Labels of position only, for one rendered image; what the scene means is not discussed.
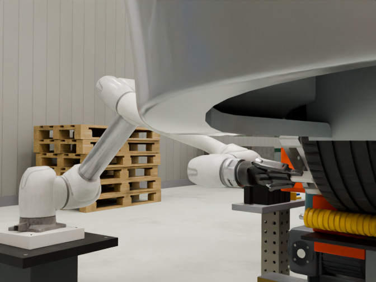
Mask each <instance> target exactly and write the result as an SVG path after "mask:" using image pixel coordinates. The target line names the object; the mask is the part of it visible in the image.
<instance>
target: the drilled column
mask: <svg viewBox="0 0 376 282"><path fill-rule="evenodd" d="M289 229H290V209H286V210H280V211H274V212H271V213H265V214H261V275H264V274H267V273H269V272H276V273H280V274H284V275H289V276H290V269H289V268H288V266H289V255H288V242H289V235H290V233H289V232H288V230H289Z"/></svg>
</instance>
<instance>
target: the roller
mask: <svg viewBox="0 0 376 282"><path fill-rule="evenodd" d="M299 219H301V220H303V221H304V224H305V226H306V227H308V228H317V229H323V230H328V231H336V232H338V231H339V232H345V233H352V234H361V235H365V236H366V235H368V236H374V237H376V215H374V214H362V213H354V212H348V211H346V212H345V211H337V210H335V211H334V210H327V209H317V208H307V209H306V210H305V212H304V214H300V215H299Z"/></svg>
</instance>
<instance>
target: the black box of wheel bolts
mask: <svg viewBox="0 0 376 282"><path fill-rule="evenodd" d="M286 202H290V192H288V191H281V189H278V190H274V191H269V187H267V186H266V185H260V184H257V185H255V186H253V204H261V205H273V204H280V203H286Z"/></svg>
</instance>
